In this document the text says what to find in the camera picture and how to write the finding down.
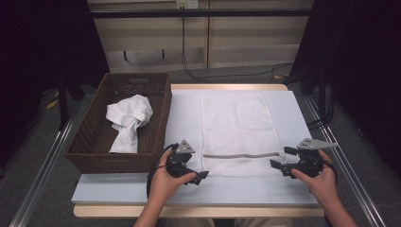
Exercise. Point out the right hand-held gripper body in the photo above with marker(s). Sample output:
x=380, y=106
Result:
x=310, y=162

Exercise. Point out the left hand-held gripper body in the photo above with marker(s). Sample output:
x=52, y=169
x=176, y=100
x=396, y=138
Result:
x=179, y=164

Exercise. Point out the white towel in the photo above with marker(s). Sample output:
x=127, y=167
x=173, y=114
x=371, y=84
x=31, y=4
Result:
x=239, y=126

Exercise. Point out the white cloth garment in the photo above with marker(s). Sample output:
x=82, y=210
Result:
x=127, y=116

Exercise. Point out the brown wicker basket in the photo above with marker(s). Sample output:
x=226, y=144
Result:
x=94, y=138

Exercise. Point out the person's right hand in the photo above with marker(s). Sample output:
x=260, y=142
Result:
x=321, y=186

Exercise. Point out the person's left hand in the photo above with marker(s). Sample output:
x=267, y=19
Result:
x=162, y=187

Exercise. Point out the person's beige trousers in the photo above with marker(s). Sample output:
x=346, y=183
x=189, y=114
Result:
x=252, y=222

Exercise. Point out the dark curtain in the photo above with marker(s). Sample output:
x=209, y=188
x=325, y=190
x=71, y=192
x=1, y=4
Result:
x=38, y=63
x=365, y=63

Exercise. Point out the beige wooden cabinet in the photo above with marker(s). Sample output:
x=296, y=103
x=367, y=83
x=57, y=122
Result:
x=252, y=38

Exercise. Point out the black metal stand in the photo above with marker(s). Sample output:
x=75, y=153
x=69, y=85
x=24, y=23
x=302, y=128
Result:
x=63, y=104

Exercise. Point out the yellow floor tape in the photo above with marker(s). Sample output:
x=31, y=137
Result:
x=52, y=104

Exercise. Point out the black horizontal metal bar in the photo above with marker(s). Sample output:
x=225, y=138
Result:
x=195, y=13

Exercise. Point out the white power outlet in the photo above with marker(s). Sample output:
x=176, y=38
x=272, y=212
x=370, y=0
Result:
x=187, y=3

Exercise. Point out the aluminium floor rail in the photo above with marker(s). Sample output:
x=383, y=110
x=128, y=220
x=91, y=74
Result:
x=346, y=176
x=41, y=176

